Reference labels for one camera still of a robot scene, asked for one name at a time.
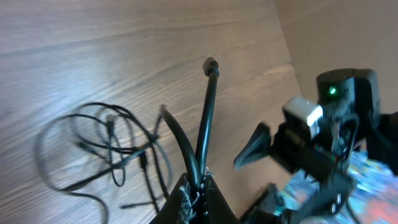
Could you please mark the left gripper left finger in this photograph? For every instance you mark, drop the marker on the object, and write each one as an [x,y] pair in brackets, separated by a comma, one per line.
[177,204]

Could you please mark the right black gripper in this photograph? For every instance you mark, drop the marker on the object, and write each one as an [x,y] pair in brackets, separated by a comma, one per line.
[294,153]

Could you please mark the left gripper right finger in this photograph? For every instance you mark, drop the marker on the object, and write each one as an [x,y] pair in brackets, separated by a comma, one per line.
[217,210]

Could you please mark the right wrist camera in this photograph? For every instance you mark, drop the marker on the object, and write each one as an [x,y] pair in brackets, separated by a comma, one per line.
[303,113]

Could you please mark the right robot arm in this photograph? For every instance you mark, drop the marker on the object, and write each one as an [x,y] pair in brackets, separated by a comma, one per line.
[320,137]

